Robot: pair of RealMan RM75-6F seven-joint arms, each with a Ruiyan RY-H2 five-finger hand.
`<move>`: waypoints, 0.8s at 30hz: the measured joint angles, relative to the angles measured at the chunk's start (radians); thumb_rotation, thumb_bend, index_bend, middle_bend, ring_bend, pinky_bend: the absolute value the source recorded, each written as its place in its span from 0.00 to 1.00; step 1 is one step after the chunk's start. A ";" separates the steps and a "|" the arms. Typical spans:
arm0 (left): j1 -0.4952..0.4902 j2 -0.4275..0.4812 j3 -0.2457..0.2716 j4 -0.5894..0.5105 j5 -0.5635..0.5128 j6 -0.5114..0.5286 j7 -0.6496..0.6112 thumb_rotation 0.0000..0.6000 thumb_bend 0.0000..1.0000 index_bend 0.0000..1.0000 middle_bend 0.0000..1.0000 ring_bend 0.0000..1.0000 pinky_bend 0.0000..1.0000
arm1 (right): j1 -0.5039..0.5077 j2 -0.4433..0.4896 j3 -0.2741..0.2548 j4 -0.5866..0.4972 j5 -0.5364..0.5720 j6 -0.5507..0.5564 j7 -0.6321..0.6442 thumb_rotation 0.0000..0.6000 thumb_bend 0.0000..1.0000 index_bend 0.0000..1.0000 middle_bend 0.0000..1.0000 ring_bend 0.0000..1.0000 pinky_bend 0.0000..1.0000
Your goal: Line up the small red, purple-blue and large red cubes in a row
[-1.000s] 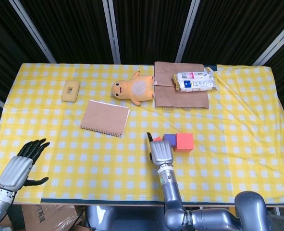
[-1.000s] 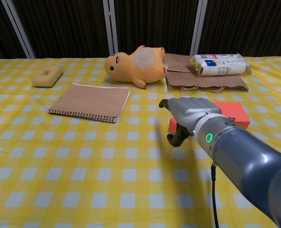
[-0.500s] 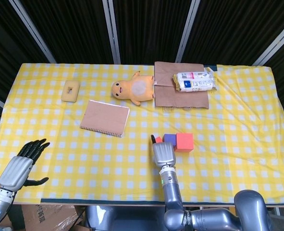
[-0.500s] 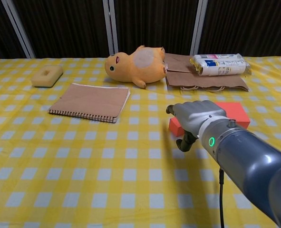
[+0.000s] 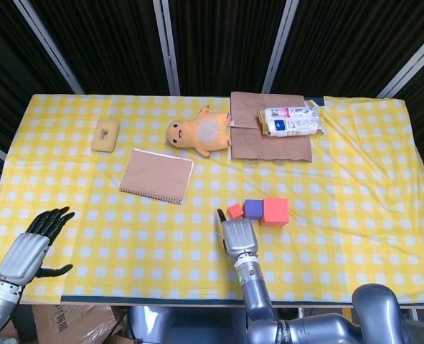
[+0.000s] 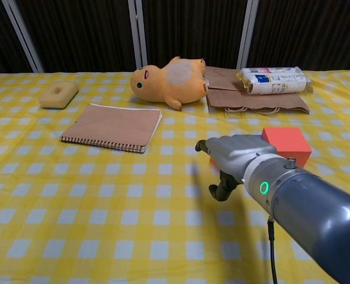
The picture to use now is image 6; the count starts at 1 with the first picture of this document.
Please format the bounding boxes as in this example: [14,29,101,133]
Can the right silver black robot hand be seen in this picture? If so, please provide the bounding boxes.
[194,134,278,202]

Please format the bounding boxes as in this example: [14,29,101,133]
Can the large red foam cube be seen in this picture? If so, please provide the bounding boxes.
[262,127,312,167]

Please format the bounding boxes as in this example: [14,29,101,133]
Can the brown paper bag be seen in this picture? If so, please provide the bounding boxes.
[203,66,311,116]

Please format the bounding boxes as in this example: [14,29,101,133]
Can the white rolls in plastic pack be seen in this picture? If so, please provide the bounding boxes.
[236,66,314,96]

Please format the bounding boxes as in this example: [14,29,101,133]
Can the yellow plush toy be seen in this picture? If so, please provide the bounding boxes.
[129,56,208,111]

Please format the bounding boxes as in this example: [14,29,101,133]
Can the brown spiral notebook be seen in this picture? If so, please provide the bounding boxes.
[59,103,163,154]

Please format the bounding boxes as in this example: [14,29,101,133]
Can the yellow white checkered tablecloth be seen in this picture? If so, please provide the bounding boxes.
[0,70,350,284]

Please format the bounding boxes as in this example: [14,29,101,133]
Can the yellow sponge with hole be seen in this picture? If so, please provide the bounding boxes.
[37,82,79,110]

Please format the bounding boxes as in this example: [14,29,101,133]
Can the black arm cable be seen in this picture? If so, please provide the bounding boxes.
[266,217,279,284]

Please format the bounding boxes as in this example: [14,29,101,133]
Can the grey metal partition post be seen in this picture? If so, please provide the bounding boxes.
[236,0,260,70]
[1,0,44,73]
[127,0,148,72]

